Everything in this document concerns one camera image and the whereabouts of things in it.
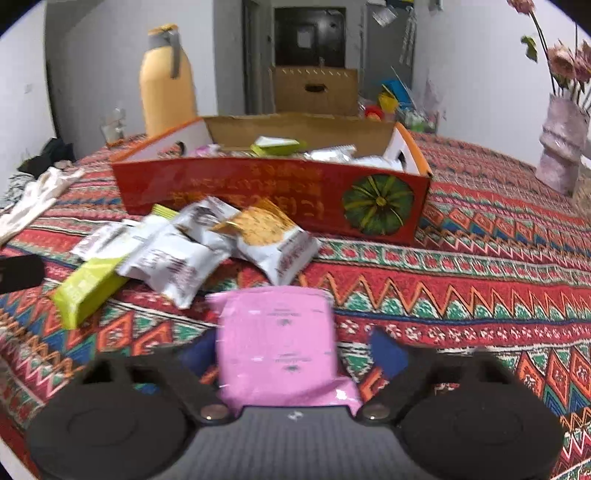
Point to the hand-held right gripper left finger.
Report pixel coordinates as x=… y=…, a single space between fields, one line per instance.
x=198 y=353

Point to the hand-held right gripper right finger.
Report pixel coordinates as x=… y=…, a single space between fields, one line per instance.
x=388 y=353

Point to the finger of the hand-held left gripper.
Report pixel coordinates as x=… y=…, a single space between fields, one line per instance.
x=21 y=273

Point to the pink snack packet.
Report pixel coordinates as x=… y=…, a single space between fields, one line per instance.
x=277 y=350

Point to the pile of snack packets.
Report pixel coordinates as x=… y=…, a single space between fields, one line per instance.
x=175 y=258
x=323 y=154

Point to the orange cardboard box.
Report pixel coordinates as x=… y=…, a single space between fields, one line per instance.
x=277 y=194

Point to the white cloth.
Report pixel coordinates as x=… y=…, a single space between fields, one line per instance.
x=39 y=198

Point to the patterned woven tablecloth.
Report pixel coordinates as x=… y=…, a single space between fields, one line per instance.
x=461 y=286

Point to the black bag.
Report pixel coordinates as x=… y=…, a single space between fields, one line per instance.
x=51 y=154

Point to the clear drinking glass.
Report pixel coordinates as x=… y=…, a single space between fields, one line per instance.
x=114 y=129

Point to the yellow thermos jug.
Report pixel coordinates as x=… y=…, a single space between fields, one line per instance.
x=166 y=92

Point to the red gift box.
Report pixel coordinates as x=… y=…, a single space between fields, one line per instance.
x=373 y=113

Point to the blue plastic item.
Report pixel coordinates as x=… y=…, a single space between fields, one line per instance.
x=395 y=88

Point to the pink textured vase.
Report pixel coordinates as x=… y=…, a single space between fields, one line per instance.
x=561 y=147

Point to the grey refrigerator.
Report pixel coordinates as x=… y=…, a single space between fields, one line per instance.
x=385 y=50

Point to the white folded umbrella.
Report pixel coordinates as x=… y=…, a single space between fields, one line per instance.
x=408 y=37

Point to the dark brown door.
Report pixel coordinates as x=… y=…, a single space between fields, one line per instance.
x=286 y=41

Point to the paper sheet on refrigerator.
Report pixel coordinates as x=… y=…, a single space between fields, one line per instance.
x=384 y=16

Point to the dried pink roses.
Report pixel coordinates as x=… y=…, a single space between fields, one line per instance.
x=563 y=64

